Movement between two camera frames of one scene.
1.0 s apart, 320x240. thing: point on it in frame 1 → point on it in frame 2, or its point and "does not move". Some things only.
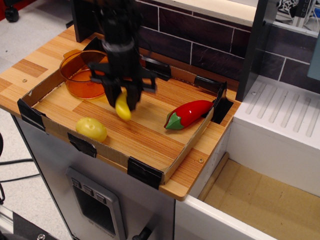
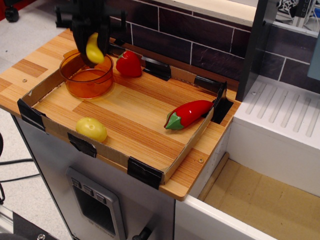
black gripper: [123, 64] → [85, 16]
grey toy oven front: [98, 210] does not move
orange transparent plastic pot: [75, 71] does not move
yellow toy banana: [122, 106] → [93, 52]
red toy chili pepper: [186, 113] does not move
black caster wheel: [11, 14] does not move
